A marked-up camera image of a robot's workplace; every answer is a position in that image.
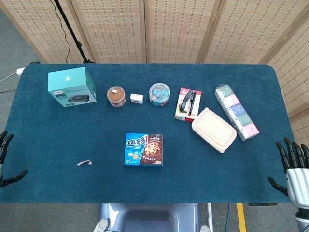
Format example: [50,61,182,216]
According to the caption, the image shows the yellow floor tape strip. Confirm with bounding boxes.
[236,203,247,232]

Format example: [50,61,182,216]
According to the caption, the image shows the multicolour tissue pack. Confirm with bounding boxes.
[214,84,260,142]

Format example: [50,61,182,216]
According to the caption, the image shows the dark blue table mat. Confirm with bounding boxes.
[0,63,304,204]

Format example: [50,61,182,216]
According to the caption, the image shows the white table leg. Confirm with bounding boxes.
[207,203,213,232]

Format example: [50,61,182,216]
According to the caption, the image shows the red white stapler package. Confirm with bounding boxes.
[174,87,202,123]

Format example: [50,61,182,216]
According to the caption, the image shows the small white staple box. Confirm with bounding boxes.
[130,93,144,104]

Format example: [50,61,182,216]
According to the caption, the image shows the blue brown cookie box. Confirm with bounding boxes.
[124,132,164,167]

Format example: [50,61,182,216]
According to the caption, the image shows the thin black hanging cable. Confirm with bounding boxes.
[49,0,71,63]

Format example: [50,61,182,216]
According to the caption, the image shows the blue floor cable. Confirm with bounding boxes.
[225,203,231,232]

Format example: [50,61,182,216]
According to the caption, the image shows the bamboo folding screen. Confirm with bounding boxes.
[0,0,309,148]

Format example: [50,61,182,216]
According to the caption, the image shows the teal speaker retail box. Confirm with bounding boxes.
[47,66,98,108]

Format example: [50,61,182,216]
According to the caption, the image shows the clear jar with brown snack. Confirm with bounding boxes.
[107,86,126,108]

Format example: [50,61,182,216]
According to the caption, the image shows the black tripod stand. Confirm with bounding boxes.
[53,0,96,64]

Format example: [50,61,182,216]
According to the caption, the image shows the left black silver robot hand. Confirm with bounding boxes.
[0,131,28,188]

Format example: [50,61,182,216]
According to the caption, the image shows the black stapler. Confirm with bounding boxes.
[178,89,197,116]

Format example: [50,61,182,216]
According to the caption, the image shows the blue-grey robot torso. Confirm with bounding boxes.
[98,203,201,232]

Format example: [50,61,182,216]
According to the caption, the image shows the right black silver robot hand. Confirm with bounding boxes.
[267,137,309,208]

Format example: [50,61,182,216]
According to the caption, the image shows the beige lidded lunch container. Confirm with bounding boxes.
[191,107,238,154]

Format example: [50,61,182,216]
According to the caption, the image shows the clear jar of binder clips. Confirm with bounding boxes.
[148,83,171,108]

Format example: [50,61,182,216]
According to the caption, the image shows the white power cable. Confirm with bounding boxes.
[0,72,18,83]

